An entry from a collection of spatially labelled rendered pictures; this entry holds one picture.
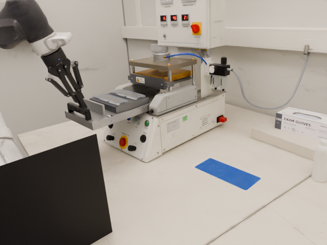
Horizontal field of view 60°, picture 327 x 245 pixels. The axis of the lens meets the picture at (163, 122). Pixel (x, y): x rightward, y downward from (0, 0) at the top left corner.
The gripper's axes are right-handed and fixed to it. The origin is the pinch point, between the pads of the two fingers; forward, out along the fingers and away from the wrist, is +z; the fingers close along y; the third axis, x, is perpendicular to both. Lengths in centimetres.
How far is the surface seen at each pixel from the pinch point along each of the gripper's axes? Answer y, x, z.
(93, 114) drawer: -0.9, 2.8, 6.7
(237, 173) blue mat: -21, 47, 38
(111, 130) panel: -9.2, -11.6, 26.4
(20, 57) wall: -22, -143, 5
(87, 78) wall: -60, -137, 46
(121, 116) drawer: -7.3, 10.3, 10.7
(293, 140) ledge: -52, 53, 45
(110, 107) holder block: -7.2, 5.7, 7.1
